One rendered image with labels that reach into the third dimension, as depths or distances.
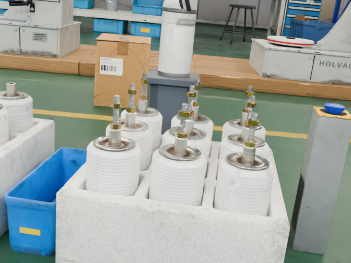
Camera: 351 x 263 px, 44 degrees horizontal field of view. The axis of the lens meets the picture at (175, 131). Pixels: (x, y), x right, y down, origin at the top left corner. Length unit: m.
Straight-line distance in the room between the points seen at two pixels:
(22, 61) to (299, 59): 1.67
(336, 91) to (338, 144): 1.87
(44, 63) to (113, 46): 0.86
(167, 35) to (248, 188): 0.58
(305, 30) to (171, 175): 4.51
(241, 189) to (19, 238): 0.45
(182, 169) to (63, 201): 0.21
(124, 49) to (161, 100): 0.80
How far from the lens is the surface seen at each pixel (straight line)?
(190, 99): 0.85
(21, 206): 0.89
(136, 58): 1.95
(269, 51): 2.73
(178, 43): 1.17
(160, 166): 0.73
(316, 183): 0.96
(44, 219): 0.88
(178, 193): 0.74
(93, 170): 0.76
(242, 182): 0.72
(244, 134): 0.86
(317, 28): 5.19
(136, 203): 0.73
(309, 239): 1.02
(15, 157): 0.98
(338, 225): 1.19
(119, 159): 0.74
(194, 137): 0.84
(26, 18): 3.00
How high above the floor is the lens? 0.51
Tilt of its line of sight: 17 degrees down
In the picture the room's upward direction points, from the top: 6 degrees clockwise
